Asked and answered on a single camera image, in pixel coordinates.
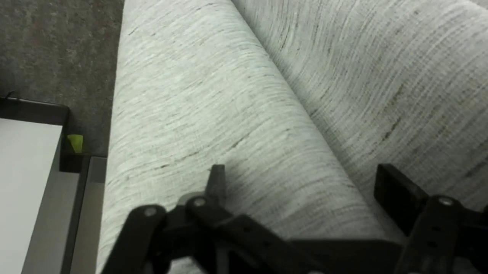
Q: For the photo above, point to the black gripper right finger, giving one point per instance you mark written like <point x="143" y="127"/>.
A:
<point x="437" y="227"/>

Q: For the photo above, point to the small yellow-green object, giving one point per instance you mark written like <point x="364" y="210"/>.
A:
<point x="76" y="142"/>

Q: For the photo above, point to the grey fabric curtain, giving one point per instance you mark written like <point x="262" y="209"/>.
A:
<point x="300" y="101"/>

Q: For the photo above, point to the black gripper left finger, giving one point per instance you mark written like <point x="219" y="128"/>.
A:
<point x="199" y="229"/>

